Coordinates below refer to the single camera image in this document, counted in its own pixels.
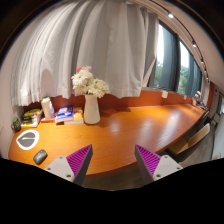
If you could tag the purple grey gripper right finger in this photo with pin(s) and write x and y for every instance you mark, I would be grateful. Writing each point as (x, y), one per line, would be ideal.
(153, 166)

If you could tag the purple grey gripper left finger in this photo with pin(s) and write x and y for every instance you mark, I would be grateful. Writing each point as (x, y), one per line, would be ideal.
(73, 167)

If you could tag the grey computer mouse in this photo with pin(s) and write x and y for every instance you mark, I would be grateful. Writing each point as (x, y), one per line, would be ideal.
(40, 156)

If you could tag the yellow book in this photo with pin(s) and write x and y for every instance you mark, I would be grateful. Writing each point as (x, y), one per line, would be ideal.
(77, 117)

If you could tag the white ceramic vase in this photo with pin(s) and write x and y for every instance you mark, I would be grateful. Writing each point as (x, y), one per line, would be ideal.
(91, 110)

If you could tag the blue book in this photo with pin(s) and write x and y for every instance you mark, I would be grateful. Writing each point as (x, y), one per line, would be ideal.
(64, 114)

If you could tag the beige chair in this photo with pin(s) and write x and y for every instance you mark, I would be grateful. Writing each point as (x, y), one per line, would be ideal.
(182, 146)

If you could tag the stack of yellow books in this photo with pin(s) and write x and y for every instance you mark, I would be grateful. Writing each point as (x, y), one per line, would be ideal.
(31, 118)

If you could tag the white paper cup stack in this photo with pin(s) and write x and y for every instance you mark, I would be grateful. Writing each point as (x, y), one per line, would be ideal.
(45, 103)

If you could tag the dark green mug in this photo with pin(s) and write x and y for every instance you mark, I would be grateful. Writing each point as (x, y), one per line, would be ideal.
(16, 125)

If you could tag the white flower bouquet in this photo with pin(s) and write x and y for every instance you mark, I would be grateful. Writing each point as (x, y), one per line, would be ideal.
(84, 83)

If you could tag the white curtain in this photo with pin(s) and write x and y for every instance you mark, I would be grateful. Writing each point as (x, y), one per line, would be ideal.
(116, 39)

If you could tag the window with dark frame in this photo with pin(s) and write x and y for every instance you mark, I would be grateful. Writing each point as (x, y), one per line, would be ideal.
(175, 68)

